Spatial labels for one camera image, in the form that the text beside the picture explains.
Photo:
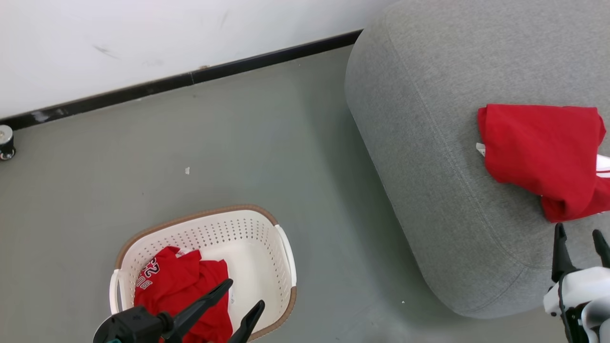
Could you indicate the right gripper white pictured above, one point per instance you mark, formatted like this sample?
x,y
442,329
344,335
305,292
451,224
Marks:
x,y
588,288

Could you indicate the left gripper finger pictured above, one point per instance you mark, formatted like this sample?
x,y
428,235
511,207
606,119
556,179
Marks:
x,y
249,321
205,301

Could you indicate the red shirt with number print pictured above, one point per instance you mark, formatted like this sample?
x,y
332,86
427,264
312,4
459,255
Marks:
x,y
176,286

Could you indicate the red shirt with striped trim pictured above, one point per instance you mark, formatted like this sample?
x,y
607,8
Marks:
x,y
538,143

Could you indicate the cream perforated laundry basket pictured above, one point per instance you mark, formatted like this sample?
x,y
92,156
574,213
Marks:
x,y
257,257

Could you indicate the black baseboard strip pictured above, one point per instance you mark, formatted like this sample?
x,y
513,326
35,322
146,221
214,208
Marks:
x,y
167,83

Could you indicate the metal leg with caster wheel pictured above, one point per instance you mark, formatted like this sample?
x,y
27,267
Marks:
x,y
5,140

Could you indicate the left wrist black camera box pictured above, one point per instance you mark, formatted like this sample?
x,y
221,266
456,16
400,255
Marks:
x,y
128,326

